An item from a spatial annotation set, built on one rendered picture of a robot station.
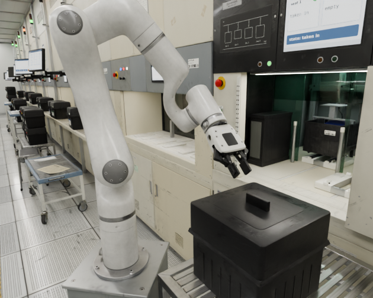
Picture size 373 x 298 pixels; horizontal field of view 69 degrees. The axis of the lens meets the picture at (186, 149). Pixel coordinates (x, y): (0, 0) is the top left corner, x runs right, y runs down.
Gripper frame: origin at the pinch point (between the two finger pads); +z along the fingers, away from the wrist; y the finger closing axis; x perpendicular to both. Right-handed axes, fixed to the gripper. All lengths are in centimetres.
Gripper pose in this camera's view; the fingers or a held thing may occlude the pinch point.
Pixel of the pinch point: (240, 168)
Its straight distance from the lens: 83.4
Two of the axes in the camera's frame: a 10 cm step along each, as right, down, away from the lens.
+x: -3.8, 5.4, 7.5
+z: 4.1, 8.2, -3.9
